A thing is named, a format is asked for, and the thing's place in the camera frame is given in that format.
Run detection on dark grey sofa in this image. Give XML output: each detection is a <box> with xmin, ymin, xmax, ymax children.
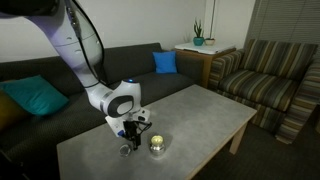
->
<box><xmin>0</xmin><ymin>43</ymin><xmax>203</xmax><ymax>180</ymax></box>

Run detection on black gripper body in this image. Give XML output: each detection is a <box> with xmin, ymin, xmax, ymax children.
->
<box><xmin>123</xmin><ymin>113</ymin><xmax>143</xmax><ymax>132</ymax></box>

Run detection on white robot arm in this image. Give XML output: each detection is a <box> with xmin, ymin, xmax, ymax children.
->
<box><xmin>0</xmin><ymin>0</ymin><xmax>142</xmax><ymax>149</ymax></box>

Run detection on blue cushion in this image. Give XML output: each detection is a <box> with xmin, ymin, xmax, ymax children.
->
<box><xmin>153</xmin><ymin>51</ymin><xmax>177</xmax><ymax>74</ymax></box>

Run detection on small white plant pot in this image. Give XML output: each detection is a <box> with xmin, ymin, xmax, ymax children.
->
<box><xmin>205</xmin><ymin>38</ymin><xmax>215</xmax><ymax>46</ymax></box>

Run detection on teal plant pot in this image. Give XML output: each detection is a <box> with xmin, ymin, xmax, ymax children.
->
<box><xmin>192</xmin><ymin>18</ymin><xmax>205</xmax><ymax>47</ymax></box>

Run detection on wooden side table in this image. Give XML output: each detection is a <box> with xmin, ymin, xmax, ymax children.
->
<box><xmin>176</xmin><ymin>48</ymin><xmax>235</xmax><ymax>88</ymax></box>

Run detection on teal cushion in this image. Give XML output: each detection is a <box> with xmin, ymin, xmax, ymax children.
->
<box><xmin>0</xmin><ymin>75</ymin><xmax>69</xmax><ymax>116</ymax></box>

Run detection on mustard yellow cushion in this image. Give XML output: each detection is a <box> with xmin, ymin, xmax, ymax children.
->
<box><xmin>0</xmin><ymin>91</ymin><xmax>31</xmax><ymax>131</ymax></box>

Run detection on silver tin with candle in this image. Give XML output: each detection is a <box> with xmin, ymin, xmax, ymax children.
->
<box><xmin>149</xmin><ymin>135</ymin><xmax>166</xmax><ymax>157</ymax></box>

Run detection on grey top coffee table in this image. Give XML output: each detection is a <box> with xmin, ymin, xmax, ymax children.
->
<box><xmin>57</xmin><ymin>85</ymin><xmax>256</xmax><ymax>180</ymax></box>

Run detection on striped armchair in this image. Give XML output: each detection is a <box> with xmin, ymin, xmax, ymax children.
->
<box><xmin>208</xmin><ymin>39</ymin><xmax>320</xmax><ymax>144</ymax></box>

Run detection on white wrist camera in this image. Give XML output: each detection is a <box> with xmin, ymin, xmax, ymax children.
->
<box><xmin>106</xmin><ymin>108</ymin><xmax>152</xmax><ymax>138</ymax></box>

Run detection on round silver lid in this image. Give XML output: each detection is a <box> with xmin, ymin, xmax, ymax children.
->
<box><xmin>119</xmin><ymin>144</ymin><xmax>132</xmax><ymax>157</ymax></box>

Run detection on window blinds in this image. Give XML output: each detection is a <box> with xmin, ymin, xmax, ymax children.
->
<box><xmin>244</xmin><ymin>0</ymin><xmax>320</xmax><ymax>51</ymax></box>

